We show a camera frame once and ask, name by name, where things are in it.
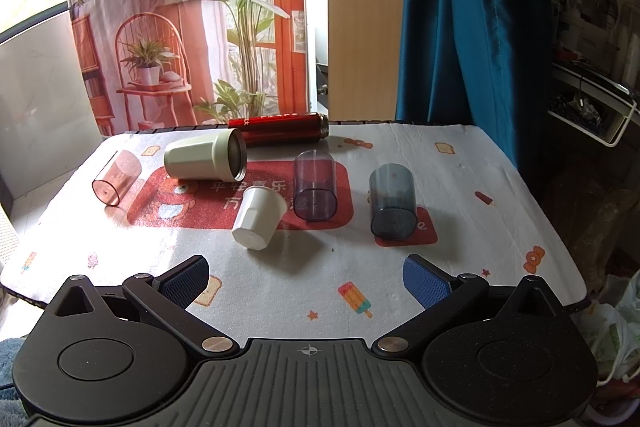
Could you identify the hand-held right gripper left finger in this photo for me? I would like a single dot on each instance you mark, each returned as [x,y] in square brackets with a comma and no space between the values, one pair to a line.
[186,283]

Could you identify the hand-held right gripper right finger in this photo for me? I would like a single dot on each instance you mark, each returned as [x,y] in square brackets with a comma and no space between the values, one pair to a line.
[426,283]

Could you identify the clear dark blue cup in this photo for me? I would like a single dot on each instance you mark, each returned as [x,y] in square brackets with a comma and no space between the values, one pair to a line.
[392,202]

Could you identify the small white cup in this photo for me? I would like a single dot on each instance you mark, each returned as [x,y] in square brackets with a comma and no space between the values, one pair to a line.
[257,219]

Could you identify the clear pink cup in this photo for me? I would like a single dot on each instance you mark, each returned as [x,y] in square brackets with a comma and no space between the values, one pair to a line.
[116,177]

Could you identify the large cream cup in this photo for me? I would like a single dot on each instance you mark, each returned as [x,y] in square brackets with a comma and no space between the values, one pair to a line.
[197,155]

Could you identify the clear purple cup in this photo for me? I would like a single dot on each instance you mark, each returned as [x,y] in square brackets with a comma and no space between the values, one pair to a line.
[315,187]

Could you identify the printed white table mat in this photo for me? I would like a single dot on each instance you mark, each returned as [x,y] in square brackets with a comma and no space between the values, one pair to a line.
[310,272]

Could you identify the red thermos bottle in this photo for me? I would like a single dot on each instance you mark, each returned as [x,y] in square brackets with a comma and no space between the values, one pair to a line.
[280,128]

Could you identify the blue fluffy cloth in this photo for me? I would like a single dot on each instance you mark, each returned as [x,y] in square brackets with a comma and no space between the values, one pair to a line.
[11,352]

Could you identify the white plastic bag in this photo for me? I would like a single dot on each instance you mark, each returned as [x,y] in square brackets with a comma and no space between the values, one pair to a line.
[615,327]

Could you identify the blue curtain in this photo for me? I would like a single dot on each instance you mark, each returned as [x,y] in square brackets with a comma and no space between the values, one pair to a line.
[460,7]

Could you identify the wooden door panel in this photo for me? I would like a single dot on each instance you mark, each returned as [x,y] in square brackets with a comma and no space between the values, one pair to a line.
[362,7]

